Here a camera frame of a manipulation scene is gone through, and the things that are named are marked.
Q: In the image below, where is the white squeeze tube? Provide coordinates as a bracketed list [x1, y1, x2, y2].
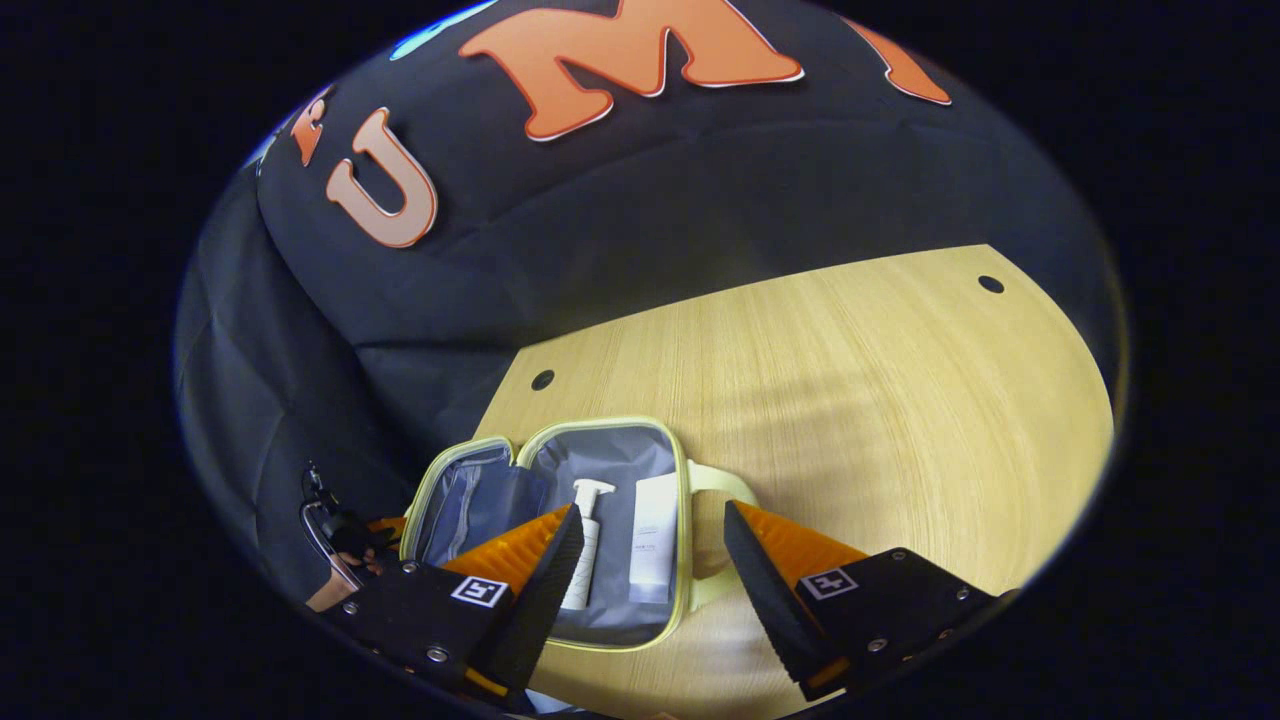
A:
[628, 473, 681, 605]

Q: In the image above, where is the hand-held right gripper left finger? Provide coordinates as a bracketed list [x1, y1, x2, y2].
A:
[318, 503, 586, 701]

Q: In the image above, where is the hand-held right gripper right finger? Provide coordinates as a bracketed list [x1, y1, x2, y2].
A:
[723, 500, 1016, 703]

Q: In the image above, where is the small pale yellow suitcase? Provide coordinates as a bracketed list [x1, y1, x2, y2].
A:
[398, 415, 761, 653]

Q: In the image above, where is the white pump bottle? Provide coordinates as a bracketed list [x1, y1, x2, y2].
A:
[560, 478, 617, 612]

